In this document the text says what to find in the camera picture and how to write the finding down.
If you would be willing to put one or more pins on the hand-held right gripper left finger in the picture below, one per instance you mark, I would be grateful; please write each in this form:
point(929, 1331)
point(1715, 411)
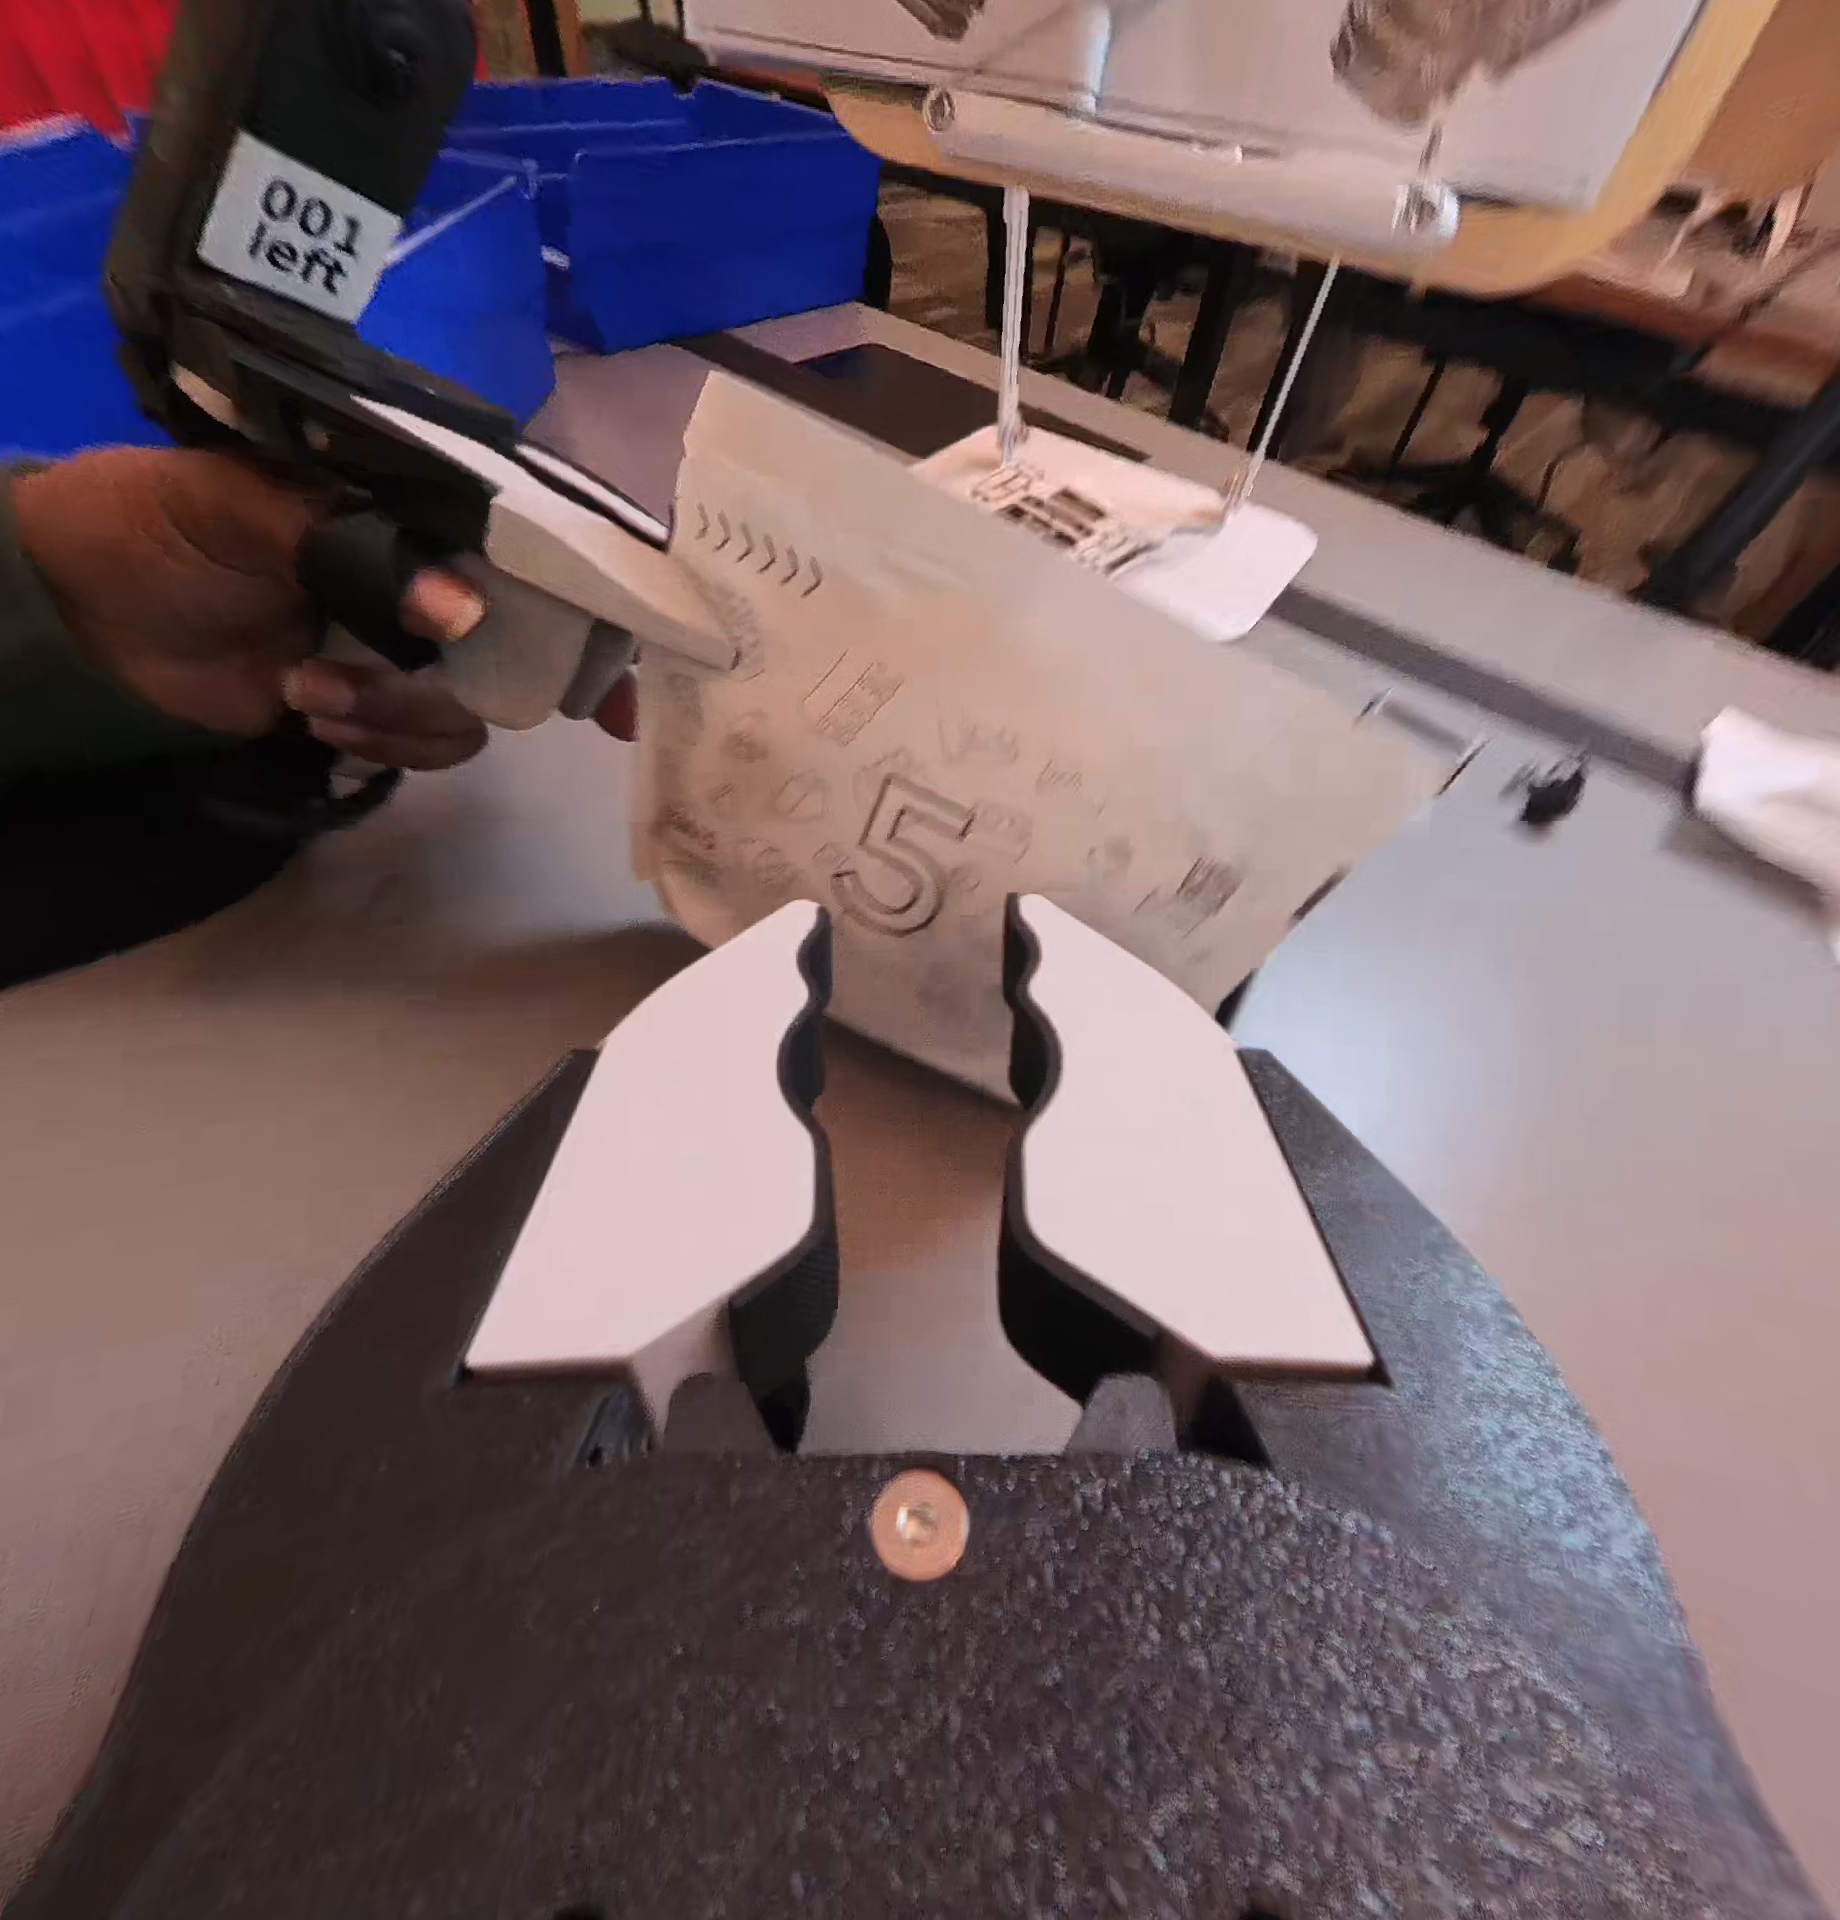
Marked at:
point(652, 1185)

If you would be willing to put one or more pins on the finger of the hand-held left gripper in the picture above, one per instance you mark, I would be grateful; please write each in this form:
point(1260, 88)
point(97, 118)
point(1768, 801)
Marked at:
point(518, 467)
point(607, 587)

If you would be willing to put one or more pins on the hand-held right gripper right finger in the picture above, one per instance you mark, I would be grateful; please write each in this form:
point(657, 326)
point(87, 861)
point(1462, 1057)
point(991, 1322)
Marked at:
point(1191, 1185)

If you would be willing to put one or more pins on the blue plastic bin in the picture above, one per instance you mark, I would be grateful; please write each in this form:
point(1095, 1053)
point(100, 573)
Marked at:
point(53, 302)
point(711, 195)

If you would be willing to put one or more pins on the printed white paper bag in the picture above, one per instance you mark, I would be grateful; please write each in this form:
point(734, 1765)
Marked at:
point(951, 692)

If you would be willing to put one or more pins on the lego instruction booklet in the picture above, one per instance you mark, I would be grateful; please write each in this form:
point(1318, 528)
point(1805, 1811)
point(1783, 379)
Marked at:
point(1222, 47)

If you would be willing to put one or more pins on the lego sticker sheet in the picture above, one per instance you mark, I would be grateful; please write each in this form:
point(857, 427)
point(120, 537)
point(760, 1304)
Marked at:
point(1086, 512)

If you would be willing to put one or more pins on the small black lego assembly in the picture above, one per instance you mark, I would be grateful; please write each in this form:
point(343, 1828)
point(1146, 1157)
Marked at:
point(1548, 789)

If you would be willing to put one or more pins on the person's left hand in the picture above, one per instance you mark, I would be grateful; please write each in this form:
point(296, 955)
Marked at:
point(173, 587)

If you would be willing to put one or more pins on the red plastic bin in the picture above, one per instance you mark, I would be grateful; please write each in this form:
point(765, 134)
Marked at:
point(67, 60)

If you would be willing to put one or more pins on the white stand rod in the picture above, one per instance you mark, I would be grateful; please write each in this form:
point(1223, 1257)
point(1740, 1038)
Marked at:
point(1014, 332)
point(1281, 390)

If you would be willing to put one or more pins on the crumpled white paper bag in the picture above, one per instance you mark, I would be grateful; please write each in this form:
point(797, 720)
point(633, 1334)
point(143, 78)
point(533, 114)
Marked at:
point(1798, 827)

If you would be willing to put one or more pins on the wooden stand board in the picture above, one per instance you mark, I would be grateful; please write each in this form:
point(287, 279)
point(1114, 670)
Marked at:
point(1731, 152)

